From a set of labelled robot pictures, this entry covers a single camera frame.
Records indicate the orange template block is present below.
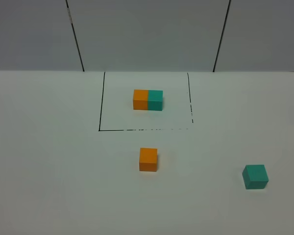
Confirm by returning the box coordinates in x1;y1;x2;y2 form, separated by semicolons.
133;90;148;110

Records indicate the teal template block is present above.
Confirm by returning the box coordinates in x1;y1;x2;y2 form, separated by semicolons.
147;90;163;111

